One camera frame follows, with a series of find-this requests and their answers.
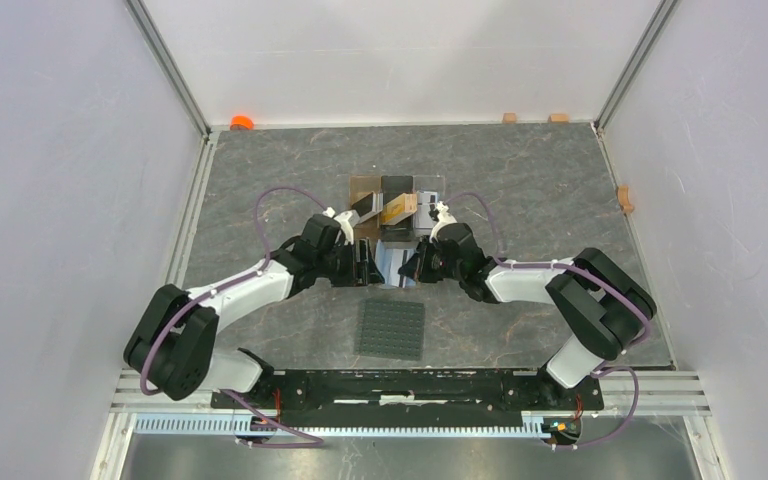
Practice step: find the white blue credit card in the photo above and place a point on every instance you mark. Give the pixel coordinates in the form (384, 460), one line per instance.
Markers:
(393, 259)

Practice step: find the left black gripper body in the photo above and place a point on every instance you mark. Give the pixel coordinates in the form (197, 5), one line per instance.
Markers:
(341, 267)

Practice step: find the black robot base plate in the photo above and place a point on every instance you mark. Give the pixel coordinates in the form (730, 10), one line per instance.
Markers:
(413, 398)

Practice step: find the orange round cap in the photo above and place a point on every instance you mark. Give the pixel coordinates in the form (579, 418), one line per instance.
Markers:
(241, 122)

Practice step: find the dark grey studded baseplate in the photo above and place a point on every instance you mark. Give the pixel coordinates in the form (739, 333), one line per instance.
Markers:
(391, 329)

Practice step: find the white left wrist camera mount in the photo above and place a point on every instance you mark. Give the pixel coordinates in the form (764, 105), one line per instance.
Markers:
(347, 220)

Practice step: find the gold credit card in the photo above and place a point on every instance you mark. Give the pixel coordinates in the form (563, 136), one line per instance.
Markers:
(399, 209)

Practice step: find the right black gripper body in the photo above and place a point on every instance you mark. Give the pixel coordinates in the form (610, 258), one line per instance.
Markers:
(433, 267)

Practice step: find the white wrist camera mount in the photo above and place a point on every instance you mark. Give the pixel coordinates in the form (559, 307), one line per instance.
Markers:
(442, 217)
(347, 220)

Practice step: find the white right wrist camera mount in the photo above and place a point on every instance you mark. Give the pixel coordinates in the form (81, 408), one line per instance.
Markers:
(442, 217)

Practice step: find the curved wooden piece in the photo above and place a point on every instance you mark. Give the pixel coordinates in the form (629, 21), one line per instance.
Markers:
(623, 195)

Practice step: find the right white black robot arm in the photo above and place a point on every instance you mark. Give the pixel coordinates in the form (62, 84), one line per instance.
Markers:
(605, 309)

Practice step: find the clear card stand tray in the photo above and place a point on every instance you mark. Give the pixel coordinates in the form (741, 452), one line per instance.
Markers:
(429, 189)

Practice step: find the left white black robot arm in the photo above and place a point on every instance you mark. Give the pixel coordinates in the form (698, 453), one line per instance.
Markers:
(173, 346)

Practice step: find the slotted cable duct strip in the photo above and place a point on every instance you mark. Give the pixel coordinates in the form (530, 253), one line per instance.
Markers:
(240, 424)

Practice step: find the grey blue card holder wallet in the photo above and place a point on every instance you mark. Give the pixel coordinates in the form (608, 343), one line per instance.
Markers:
(379, 255)

